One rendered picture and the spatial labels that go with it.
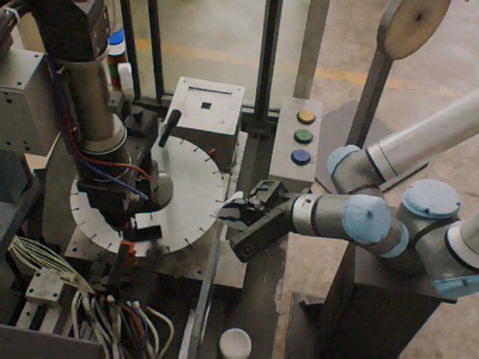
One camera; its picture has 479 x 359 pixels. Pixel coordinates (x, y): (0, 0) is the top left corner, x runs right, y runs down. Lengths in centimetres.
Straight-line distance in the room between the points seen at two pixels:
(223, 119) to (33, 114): 78
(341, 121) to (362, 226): 186
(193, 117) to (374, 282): 61
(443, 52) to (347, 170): 235
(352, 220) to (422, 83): 225
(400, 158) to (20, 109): 65
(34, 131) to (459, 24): 310
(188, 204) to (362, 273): 47
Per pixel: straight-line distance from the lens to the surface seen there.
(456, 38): 347
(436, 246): 123
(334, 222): 90
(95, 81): 74
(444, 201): 127
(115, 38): 127
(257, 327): 128
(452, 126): 103
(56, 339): 18
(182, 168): 125
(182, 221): 116
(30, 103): 71
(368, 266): 140
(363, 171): 104
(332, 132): 266
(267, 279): 133
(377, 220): 89
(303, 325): 210
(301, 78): 148
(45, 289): 120
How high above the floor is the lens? 192
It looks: 52 degrees down
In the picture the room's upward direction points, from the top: 5 degrees clockwise
